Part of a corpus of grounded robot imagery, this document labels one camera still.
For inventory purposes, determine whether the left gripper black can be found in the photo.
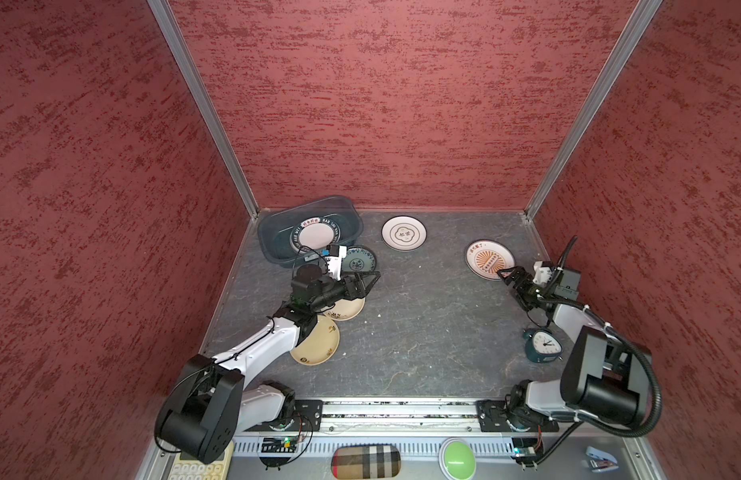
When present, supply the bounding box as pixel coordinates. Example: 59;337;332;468
310;269;381;311

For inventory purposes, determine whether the white plate orange sunburst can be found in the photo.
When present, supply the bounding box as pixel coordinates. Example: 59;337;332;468
465;239;516;281

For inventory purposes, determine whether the white plate green HAO SHI rim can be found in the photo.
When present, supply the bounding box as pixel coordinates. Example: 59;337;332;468
290;216;340;251

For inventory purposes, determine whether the white plate flower outline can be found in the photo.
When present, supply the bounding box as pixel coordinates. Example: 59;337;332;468
382;215;428;251

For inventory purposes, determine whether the cream plate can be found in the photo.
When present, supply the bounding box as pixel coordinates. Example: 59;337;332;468
290;316;340;366
322;298;366;321

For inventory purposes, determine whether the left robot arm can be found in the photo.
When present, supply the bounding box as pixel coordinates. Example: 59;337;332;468
154;264;381;464

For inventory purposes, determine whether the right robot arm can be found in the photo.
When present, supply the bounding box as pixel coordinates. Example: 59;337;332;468
497;262;663;437

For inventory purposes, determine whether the blue translucent plastic bin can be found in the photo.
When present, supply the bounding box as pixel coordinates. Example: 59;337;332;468
258;196;364;268

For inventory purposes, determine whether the small teal patterned plate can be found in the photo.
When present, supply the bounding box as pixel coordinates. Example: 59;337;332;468
342;246;378;273

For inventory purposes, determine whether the teal alarm clock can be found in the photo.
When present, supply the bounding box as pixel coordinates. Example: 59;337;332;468
523;329;563;363

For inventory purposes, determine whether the right circuit board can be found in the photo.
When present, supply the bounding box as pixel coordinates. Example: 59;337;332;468
511;437;544;459

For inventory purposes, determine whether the circuit board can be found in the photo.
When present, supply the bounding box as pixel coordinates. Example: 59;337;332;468
511;437;544;459
260;437;300;455

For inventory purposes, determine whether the left circuit board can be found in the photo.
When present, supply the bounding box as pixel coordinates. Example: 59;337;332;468
260;437;300;455

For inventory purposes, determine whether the plaid pouch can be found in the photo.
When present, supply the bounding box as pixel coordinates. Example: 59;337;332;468
330;445;402;479

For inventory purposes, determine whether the green round button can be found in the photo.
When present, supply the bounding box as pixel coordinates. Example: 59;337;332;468
438;438;477;480

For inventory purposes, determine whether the white blue stapler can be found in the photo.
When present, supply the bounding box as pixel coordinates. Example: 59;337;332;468
586;446;619;473

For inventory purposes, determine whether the cream calculator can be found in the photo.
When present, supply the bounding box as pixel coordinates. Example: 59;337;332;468
166;441;234;480

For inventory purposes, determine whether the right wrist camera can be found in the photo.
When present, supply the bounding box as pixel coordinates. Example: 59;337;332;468
533;261;556;286

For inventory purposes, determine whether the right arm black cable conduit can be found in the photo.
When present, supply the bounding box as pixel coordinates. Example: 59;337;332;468
531;235;664;466

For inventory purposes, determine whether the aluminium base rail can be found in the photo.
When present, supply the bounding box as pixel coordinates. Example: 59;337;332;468
226;397;666;479

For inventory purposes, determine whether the right aluminium corner post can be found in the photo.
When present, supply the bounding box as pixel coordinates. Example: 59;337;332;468
525;0;663;222

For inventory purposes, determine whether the aluminium corner post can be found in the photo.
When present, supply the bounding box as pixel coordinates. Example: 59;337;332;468
148;0;260;220
525;0;663;222

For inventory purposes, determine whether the left aluminium corner post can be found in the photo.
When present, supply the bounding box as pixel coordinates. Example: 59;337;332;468
148;0;260;220

